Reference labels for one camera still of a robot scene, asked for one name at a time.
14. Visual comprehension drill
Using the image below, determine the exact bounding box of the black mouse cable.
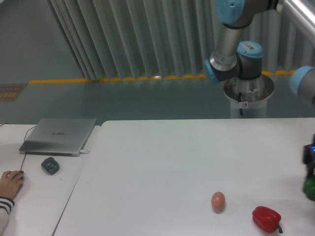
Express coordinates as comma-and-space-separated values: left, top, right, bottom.
0, 122, 37, 172

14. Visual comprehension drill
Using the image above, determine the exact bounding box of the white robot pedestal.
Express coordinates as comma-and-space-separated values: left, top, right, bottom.
223, 74, 275, 118

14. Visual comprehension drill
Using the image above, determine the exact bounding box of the brown egg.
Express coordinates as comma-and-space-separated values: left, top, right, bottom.
211, 192, 225, 213

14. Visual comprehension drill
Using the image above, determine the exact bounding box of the black pedestal cable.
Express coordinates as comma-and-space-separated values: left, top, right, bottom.
237, 92, 244, 118

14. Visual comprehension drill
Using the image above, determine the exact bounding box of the red bell pepper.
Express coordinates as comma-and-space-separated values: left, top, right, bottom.
252, 206, 283, 234

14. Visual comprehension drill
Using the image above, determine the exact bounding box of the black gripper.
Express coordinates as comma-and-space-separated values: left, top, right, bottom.
302, 136, 315, 179

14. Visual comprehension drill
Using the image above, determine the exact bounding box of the person's hand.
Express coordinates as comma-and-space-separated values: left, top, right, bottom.
0, 171, 20, 200

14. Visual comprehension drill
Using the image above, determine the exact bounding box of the small black gadget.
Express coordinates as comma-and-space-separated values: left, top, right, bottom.
41, 157, 60, 175

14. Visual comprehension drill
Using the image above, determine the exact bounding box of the striped sleeve forearm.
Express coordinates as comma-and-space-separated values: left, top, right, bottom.
0, 197, 15, 235

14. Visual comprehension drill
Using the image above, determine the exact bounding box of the white usb plug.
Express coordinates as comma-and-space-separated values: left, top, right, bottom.
80, 150, 90, 154

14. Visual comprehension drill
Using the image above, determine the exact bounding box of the green bell pepper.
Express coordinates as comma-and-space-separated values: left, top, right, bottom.
303, 176, 315, 202

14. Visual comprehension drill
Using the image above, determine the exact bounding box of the grey pleated curtain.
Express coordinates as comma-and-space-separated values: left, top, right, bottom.
49, 0, 315, 80

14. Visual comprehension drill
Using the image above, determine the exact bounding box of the silver closed laptop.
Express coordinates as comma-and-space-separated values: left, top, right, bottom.
19, 118, 96, 157

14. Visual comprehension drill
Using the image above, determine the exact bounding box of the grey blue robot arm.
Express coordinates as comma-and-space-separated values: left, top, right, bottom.
204, 0, 315, 83

